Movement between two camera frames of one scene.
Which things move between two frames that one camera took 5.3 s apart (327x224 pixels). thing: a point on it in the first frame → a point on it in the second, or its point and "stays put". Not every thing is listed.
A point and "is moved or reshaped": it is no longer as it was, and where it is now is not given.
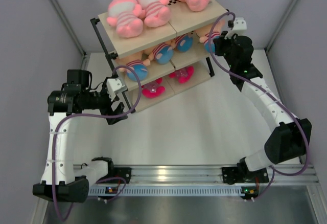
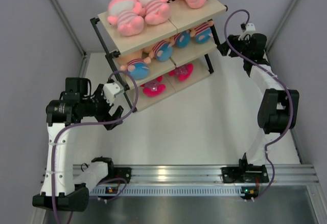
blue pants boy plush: x=136 y=61 stays put
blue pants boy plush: x=183 y=43 is moved or reshaped
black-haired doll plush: x=204 y=32 is moved or reshaped
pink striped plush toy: x=125 y=14 stays put
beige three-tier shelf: x=168 y=59 stays put
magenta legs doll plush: x=154 y=89 stays put
